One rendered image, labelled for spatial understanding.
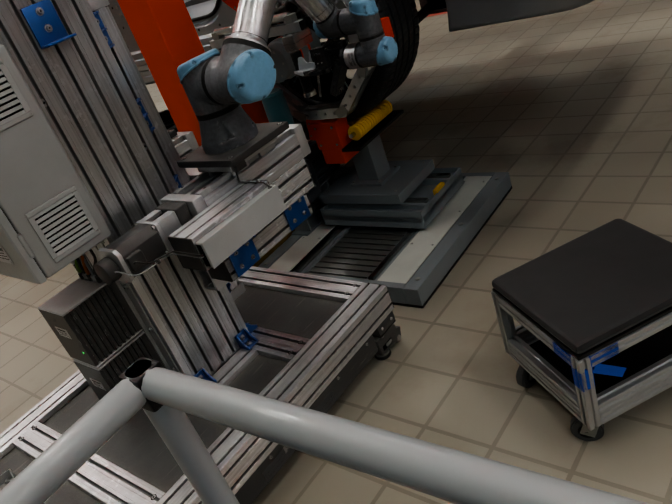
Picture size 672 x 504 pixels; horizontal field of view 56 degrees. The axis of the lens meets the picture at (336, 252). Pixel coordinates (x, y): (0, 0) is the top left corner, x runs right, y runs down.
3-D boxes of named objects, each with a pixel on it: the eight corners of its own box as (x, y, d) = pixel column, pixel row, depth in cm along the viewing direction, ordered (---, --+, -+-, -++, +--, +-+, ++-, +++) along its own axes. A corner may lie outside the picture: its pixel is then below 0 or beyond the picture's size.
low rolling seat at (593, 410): (634, 313, 184) (622, 212, 168) (743, 382, 153) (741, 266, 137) (507, 379, 178) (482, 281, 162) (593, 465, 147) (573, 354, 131)
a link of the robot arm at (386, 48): (394, 29, 183) (402, 57, 187) (363, 35, 189) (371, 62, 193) (381, 38, 178) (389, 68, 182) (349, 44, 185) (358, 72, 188)
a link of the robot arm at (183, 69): (219, 97, 171) (198, 48, 164) (251, 94, 162) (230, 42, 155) (185, 117, 164) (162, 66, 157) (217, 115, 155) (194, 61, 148)
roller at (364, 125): (397, 109, 253) (393, 96, 250) (359, 143, 235) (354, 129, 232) (385, 111, 257) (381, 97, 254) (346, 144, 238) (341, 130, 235)
